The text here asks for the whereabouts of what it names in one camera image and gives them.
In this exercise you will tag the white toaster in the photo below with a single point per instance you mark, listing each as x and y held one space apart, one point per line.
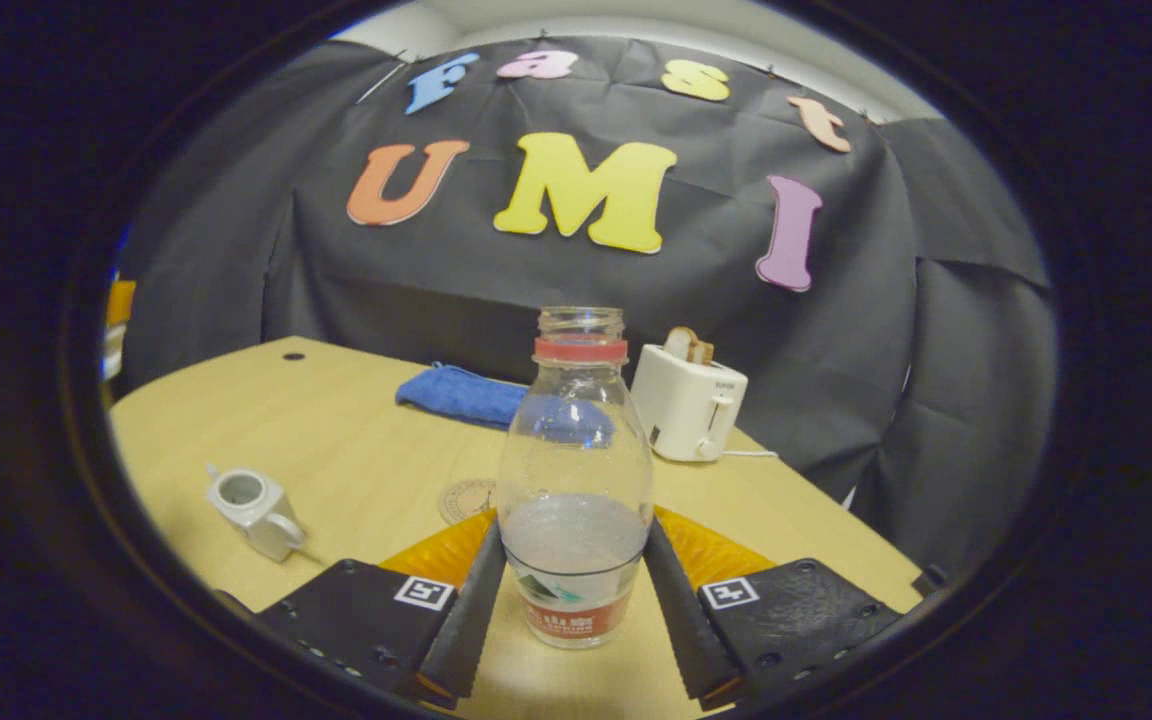
681 405

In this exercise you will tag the clear plastic water bottle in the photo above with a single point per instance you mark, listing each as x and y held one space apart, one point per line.
576 450

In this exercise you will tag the white porcelain teacup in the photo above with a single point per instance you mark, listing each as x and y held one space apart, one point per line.
256 510

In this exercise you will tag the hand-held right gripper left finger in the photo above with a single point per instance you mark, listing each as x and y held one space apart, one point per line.
476 620

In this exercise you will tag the black backdrop cloth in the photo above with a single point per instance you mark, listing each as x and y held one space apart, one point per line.
536 290

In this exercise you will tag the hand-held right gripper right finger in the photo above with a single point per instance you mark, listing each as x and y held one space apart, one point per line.
681 630

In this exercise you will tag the round wooden coaster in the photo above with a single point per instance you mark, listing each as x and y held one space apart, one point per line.
464 500

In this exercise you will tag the toast slice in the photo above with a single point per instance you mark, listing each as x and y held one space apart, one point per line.
686 345

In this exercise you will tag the blue towel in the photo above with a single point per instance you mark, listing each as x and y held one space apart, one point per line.
456 395

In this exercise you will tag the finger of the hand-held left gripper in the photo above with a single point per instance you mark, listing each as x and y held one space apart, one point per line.
120 302

